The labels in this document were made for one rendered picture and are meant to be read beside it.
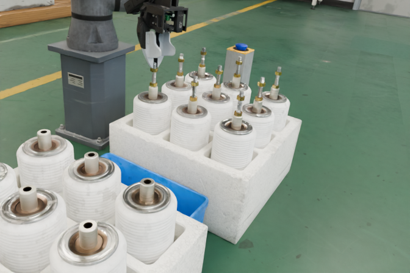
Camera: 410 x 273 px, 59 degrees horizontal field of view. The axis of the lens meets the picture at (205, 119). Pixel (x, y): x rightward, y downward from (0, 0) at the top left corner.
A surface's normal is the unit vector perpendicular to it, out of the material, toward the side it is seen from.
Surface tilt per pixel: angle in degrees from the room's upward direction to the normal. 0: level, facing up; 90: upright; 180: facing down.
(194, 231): 0
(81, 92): 90
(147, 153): 90
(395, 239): 0
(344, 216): 0
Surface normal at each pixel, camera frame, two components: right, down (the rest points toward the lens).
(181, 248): 0.11, -0.89
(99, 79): 0.36, 0.44
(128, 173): -0.50, 0.30
